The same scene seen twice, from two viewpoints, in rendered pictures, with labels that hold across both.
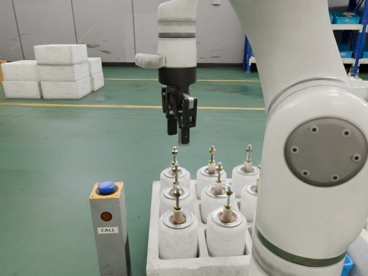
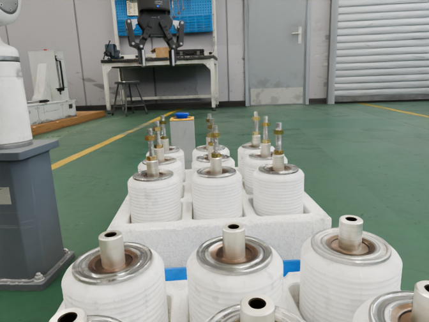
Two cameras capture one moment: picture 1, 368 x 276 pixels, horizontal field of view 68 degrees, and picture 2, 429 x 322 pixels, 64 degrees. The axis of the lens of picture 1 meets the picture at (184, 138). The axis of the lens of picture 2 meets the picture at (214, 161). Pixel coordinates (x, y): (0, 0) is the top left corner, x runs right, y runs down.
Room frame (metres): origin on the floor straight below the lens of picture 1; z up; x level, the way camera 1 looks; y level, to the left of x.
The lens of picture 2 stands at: (0.69, -0.83, 0.42)
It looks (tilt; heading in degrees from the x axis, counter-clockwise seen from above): 13 degrees down; 91
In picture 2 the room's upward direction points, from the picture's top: 2 degrees counter-clockwise
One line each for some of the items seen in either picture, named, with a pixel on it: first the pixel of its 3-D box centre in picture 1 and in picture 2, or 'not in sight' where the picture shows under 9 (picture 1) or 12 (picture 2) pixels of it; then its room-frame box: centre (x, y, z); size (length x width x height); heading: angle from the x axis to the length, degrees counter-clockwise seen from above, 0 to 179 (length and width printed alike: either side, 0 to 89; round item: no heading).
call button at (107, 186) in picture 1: (107, 187); (182, 115); (0.58, 0.19, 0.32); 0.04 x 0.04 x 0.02
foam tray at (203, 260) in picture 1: (216, 236); (215, 226); (0.67, -0.10, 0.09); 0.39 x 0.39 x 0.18; 4
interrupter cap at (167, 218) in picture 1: (177, 218); (165, 150); (0.55, 0.01, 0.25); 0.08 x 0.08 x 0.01
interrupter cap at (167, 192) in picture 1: (176, 192); (210, 148); (0.66, 0.02, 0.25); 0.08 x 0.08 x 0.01
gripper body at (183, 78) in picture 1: (177, 86); (154, 15); (0.55, 0.01, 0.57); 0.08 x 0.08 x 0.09
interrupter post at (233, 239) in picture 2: not in sight; (233, 241); (0.70, -0.53, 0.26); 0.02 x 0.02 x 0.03
